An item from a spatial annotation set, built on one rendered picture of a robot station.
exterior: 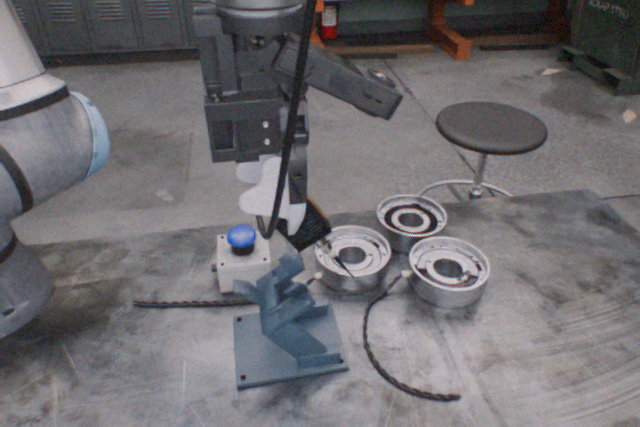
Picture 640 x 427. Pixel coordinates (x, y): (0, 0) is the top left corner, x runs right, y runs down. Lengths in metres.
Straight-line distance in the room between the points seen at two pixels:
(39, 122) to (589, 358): 0.71
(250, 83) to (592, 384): 0.50
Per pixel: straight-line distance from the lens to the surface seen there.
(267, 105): 0.39
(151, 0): 3.86
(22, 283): 0.73
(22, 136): 0.69
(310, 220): 0.48
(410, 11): 4.63
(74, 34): 4.04
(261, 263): 0.66
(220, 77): 0.40
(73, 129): 0.71
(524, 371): 0.65
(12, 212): 0.69
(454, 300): 0.66
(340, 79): 0.40
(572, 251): 0.83
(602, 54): 3.97
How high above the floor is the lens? 1.29
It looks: 34 degrees down
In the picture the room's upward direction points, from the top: straight up
